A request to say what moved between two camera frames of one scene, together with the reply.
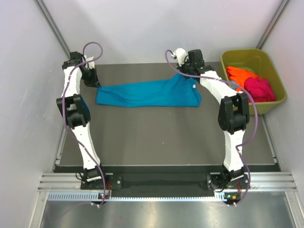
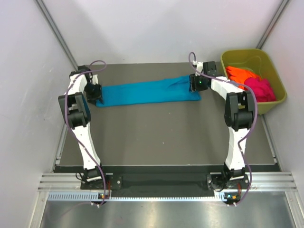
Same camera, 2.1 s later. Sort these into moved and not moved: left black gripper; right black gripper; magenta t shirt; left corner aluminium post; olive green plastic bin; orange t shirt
Moved: right black gripper; left black gripper
Not moved: olive green plastic bin; left corner aluminium post; magenta t shirt; orange t shirt
